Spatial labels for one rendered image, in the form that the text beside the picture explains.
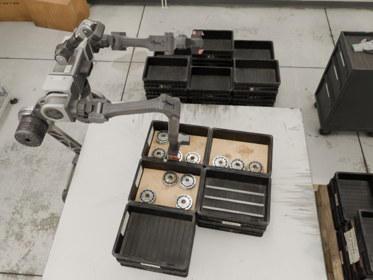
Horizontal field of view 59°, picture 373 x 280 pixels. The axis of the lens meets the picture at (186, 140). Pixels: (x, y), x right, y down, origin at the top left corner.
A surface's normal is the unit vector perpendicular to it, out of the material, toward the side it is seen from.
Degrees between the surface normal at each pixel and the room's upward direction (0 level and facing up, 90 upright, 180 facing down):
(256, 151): 0
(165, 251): 0
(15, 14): 92
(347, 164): 0
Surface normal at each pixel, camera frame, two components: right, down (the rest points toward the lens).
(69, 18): -0.24, 0.80
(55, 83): -0.03, -0.56
